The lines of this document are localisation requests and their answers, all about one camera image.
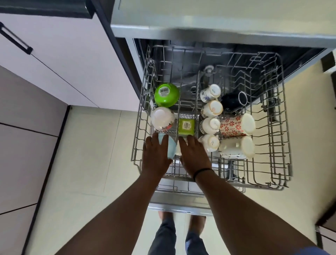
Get person's left hand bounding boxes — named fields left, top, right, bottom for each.
left=141, top=132, right=174, bottom=182

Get person's right hand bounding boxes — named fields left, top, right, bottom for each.
left=178, top=135, right=214, bottom=182

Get light blue cup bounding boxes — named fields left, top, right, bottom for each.
left=157, top=132, right=177, bottom=160

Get small white cup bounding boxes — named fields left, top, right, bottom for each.
left=199, top=117, right=221, bottom=135
left=198, top=134, right=220, bottom=153
left=201, top=99, right=224, bottom=118
left=200, top=84, right=222, bottom=103

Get green square bowl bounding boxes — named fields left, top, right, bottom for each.
left=178, top=118, right=196, bottom=137

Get wire dish rack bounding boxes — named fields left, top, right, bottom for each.
left=155, top=181, right=246, bottom=198

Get white bowl with red pattern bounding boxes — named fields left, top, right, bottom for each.
left=151, top=107, right=176, bottom=131

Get white mug red flowers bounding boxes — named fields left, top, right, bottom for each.
left=219, top=113, right=257, bottom=138

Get green round bowl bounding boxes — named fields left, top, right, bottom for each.
left=154, top=83, right=181, bottom=108

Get small white cup top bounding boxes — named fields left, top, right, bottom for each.
left=200, top=84, right=222, bottom=103

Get dark blue mug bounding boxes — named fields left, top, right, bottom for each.
left=220, top=91, right=248, bottom=112

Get shallow grey wire cup rack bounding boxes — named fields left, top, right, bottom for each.
left=131, top=44, right=293, bottom=194

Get silver dishwasher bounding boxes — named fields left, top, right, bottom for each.
left=110, top=0, right=336, bottom=217

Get person's right forearm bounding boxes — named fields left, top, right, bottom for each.
left=195, top=171, right=329, bottom=255

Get person's left forearm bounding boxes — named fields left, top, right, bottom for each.
left=56, top=173, right=168, bottom=255

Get person's left foot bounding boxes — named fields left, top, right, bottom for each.
left=158, top=211, right=174, bottom=224

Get person's foot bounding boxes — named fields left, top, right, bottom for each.
left=158, top=211, right=174, bottom=224
left=189, top=215, right=207, bottom=235

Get person's right foot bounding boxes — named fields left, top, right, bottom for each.
left=189, top=215, right=207, bottom=235

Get person's blue trousers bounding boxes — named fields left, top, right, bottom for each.
left=148, top=218, right=208, bottom=255

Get person's blue shirt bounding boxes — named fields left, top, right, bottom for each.
left=296, top=246, right=331, bottom=255

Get black wristband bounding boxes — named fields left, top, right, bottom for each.
left=194, top=168, right=215, bottom=182

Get black cabinet handle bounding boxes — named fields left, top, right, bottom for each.
left=0, top=22, right=34, bottom=55

